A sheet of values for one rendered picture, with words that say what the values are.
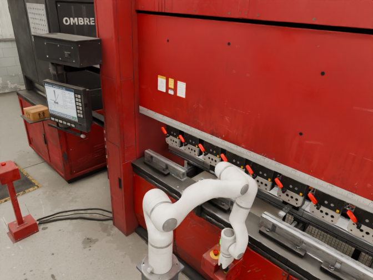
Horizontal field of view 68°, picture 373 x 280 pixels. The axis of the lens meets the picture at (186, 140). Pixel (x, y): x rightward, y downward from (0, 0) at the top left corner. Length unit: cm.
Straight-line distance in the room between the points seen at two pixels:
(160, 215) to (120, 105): 133
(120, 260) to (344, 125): 226
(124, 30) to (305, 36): 132
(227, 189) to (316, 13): 90
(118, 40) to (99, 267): 200
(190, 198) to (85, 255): 191
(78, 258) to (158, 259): 168
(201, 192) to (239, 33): 92
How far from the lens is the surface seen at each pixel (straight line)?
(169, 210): 122
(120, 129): 243
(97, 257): 300
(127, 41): 230
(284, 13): 156
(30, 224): 336
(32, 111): 342
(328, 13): 149
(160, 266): 148
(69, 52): 231
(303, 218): 218
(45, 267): 306
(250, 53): 167
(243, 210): 156
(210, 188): 132
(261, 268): 208
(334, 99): 152
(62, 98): 248
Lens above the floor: 221
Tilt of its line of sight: 26 degrees down
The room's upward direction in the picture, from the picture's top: 3 degrees clockwise
